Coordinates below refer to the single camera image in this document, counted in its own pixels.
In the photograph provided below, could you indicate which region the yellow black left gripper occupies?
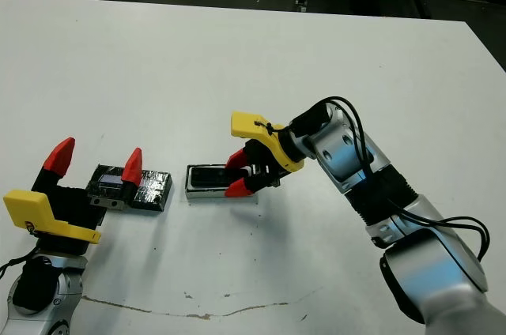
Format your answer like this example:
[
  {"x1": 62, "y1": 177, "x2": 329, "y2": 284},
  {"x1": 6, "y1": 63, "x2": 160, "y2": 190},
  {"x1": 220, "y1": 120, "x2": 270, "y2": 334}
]
[{"x1": 2, "y1": 137, "x2": 142, "y2": 256}]

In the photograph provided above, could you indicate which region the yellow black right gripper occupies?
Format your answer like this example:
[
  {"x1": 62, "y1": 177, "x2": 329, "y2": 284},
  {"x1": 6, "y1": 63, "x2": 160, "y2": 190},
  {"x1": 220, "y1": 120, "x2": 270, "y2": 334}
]
[{"x1": 224, "y1": 111, "x2": 305, "y2": 198}]

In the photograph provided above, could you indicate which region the slim black camera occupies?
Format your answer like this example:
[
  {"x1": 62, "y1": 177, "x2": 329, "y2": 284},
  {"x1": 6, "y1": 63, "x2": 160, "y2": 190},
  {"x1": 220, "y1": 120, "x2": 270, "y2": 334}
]
[{"x1": 191, "y1": 166, "x2": 254, "y2": 189}]

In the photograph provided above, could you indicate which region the black taped box lid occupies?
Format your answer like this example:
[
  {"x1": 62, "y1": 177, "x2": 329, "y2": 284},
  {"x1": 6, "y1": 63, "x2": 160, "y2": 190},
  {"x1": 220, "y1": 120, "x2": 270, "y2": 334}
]
[{"x1": 86, "y1": 164, "x2": 174, "y2": 213}]

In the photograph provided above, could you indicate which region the white camera box base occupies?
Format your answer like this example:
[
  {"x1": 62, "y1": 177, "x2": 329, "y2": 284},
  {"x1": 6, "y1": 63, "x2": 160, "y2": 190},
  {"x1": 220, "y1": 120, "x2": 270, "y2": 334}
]
[{"x1": 184, "y1": 163, "x2": 259, "y2": 205}]

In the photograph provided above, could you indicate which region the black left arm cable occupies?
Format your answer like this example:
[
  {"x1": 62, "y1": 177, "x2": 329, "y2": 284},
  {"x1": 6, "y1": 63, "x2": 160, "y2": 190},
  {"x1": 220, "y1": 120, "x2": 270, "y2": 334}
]
[{"x1": 0, "y1": 258, "x2": 36, "y2": 277}]

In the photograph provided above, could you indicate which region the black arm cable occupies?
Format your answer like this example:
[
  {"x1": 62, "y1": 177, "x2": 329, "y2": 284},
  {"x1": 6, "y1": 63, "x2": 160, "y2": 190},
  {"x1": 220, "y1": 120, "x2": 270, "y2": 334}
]
[
  {"x1": 290, "y1": 96, "x2": 491, "y2": 263},
  {"x1": 0, "y1": 258, "x2": 36, "y2": 277}
]

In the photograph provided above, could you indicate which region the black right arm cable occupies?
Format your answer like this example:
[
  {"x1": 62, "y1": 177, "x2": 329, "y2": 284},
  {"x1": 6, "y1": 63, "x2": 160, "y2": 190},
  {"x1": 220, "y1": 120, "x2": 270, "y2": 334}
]
[{"x1": 290, "y1": 96, "x2": 491, "y2": 263}]

